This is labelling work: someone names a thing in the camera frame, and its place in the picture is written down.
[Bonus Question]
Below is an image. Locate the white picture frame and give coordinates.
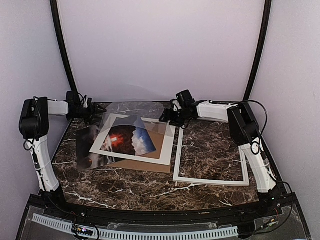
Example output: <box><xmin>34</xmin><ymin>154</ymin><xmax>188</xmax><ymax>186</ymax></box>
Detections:
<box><xmin>173</xmin><ymin>128</ymin><xmax>250</xmax><ymax>187</ymax></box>

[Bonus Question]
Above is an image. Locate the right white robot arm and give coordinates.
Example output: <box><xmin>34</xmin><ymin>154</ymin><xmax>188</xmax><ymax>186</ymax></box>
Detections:
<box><xmin>159</xmin><ymin>99</ymin><xmax>277</xmax><ymax>194</ymax></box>

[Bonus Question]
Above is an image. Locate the left black corner post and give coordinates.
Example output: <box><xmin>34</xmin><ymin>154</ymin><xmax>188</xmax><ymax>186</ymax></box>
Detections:
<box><xmin>49</xmin><ymin>0</ymin><xmax>79</xmax><ymax>94</ymax></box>

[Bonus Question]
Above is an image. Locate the right black corner post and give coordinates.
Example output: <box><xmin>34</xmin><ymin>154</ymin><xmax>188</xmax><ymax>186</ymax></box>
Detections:
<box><xmin>242</xmin><ymin>0</ymin><xmax>273</xmax><ymax>101</ymax></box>

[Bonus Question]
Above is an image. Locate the landscape photo print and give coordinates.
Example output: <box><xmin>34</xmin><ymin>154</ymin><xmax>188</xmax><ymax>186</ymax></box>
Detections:
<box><xmin>76</xmin><ymin>115</ymin><xmax>157</xmax><ymax>172</ymax></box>

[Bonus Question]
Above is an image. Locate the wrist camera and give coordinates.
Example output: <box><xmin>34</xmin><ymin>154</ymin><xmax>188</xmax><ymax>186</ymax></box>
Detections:
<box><xmin>65</xmin><ymin>91</ymin><xmax>92</xmax><ymax>108</ymax></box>
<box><xmin>176</xmin><ymin>89</ymin><xmax>196</xmax><ymax>108</ymax></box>

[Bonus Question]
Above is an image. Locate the black front rail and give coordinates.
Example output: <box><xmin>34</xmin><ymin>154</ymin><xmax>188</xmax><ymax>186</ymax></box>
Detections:
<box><xmin>27</xmin><ymin>183</ymin><xmax>296</xmax><ymax>225</ymax></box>

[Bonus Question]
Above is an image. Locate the brown cardboard backing board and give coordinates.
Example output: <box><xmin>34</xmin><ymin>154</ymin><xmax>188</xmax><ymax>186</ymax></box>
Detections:
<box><xmin>108</xmin><ymin>121</ymin><xmax>175</xmax><ymax>173</ymax></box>

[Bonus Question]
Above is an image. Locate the clear acrylic sheet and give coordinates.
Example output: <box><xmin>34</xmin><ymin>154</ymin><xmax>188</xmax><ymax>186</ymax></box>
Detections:
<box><xmin>100</xmin><ymin>101</ymin><xmax>176</xmax><ymax>137</ymax></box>

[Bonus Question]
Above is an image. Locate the small circuit board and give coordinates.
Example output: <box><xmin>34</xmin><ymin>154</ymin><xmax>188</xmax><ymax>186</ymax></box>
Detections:
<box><xmin>71</xmin><ymin>225</ymin><xmax>94</xmax><ymax>237</ymax></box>

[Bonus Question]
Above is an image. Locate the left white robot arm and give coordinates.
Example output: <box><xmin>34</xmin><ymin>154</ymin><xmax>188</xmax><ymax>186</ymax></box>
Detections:
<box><xmin>19</xmin><ymin>91</ymin><xmax>107</xmax><ymax>218</ymax></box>

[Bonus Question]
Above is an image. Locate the white slotted cable duct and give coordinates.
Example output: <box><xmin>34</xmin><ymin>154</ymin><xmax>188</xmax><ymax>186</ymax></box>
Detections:
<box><xmin>32</xmin><ymin>213</ymin><xmax>239</xmax><ymax>240</ymax></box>

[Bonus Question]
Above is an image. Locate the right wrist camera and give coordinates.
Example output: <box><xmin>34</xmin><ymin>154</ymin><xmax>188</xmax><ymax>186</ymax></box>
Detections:
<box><xmin>176</xmin><ymin>89</ymin><xmax>196</xmax><ymax>108</ymax></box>

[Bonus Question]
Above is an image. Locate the white photo mat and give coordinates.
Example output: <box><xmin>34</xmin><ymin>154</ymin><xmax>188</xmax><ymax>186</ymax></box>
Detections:
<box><xmin>89</xmin><ymin>113</ymin><xmax>176</xmax><ymax>166</ymax></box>

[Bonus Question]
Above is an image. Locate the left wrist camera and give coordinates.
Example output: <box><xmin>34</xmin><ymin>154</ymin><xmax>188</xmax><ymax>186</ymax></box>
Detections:
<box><xmin>65</xmin><ymin>91</ymin><xmax>92</xmax><ymax>108</ymax></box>

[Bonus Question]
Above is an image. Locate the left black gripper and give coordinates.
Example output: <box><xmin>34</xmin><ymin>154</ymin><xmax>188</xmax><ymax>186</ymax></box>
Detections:
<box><xmin>68</xmin><ymin>102</ymin><xmax>107</xmax><ymax>125</ymax></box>

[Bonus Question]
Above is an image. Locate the black corner post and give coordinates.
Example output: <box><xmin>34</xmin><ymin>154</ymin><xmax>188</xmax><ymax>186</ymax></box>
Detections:
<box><xmin>242</xmin><ymin>0</ymin><xmax>273</xmax><ymax>101</ymax></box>
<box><xmin>49</xmin><ymin>0</ymin><xmax>79</xmax><ymax>94</ymax></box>

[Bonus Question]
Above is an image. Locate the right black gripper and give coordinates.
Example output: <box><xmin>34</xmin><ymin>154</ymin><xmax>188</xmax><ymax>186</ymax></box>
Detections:
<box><xmin>159</xmin><ymin>107</ymin><xmax>191</xmax><ymax>128</ymax></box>

